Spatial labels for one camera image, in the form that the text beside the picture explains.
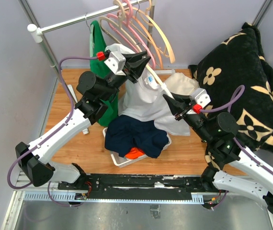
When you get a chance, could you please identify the navy t shirt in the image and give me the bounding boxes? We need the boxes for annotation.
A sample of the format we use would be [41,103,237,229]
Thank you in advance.
[104,115,169,159]

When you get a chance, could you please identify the folded white cloth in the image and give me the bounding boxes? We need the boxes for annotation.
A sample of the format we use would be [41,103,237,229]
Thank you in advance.
[164,72,199,95]

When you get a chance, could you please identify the orange t shirt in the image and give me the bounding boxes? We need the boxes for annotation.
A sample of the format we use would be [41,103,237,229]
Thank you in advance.
[125,147,146,160]

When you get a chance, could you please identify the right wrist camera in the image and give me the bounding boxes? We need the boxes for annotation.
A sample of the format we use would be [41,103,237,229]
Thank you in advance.
[187,88,211,115]

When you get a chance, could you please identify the pink hanger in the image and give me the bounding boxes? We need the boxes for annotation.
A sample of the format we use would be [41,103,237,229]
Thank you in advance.
[106,0,156,69]

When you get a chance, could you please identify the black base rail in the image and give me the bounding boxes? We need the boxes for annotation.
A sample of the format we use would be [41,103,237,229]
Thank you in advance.
[57,174,207,201]

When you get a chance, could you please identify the cream hanger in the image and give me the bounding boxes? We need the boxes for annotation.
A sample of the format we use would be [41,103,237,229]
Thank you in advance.
[136,0,176,68]

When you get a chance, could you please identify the aluminium frame post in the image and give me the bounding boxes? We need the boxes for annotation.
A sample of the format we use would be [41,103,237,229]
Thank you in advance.
[252,0,273,27]

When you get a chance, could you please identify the black floral blanket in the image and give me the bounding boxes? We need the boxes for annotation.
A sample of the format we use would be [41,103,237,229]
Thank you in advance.
[189,23,273,154]

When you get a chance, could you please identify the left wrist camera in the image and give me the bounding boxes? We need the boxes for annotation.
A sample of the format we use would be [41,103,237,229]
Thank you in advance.
[96,50,126,76]

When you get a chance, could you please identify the white plastic basket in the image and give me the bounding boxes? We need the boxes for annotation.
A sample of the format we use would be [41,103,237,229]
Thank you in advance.
[102,127,172,168]

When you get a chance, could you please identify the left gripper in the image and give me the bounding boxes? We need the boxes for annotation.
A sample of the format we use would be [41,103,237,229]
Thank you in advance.
[99,51,151,102]

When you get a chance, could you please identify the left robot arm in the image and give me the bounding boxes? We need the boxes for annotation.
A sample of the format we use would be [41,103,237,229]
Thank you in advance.
[15,50,151,190]

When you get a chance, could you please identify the white hanger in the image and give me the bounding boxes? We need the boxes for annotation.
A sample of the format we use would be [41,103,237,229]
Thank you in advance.
[146,64,174,99]

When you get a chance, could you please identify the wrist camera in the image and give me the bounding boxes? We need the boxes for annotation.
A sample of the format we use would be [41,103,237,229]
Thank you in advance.
[187,88,211,115]
[96,50,126,76]

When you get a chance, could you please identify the white and navy shirt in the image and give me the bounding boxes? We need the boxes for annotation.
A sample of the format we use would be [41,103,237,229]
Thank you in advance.
[106,44,190,136]

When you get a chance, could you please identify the green hanger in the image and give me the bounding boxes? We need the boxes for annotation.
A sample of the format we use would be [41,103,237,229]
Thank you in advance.
[85,13,95,57]

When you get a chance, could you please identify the metal clothes rack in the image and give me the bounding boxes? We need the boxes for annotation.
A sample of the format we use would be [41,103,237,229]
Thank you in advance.
[27,0,176,135]

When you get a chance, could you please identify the green t shirt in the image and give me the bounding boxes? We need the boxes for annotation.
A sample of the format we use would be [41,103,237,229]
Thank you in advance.
[90,21,118,127]

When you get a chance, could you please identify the beige hanger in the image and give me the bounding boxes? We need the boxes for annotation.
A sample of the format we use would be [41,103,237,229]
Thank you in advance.
[98,0,141,53]

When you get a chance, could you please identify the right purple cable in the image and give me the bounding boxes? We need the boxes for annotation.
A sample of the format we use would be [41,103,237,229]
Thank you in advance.
[200,84,273,186]

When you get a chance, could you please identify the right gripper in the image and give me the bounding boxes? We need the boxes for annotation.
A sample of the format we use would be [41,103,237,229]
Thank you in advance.
[163,91,214,143]

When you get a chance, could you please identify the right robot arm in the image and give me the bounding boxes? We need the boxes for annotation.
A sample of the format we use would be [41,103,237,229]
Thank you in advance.
[163,94,273,214]

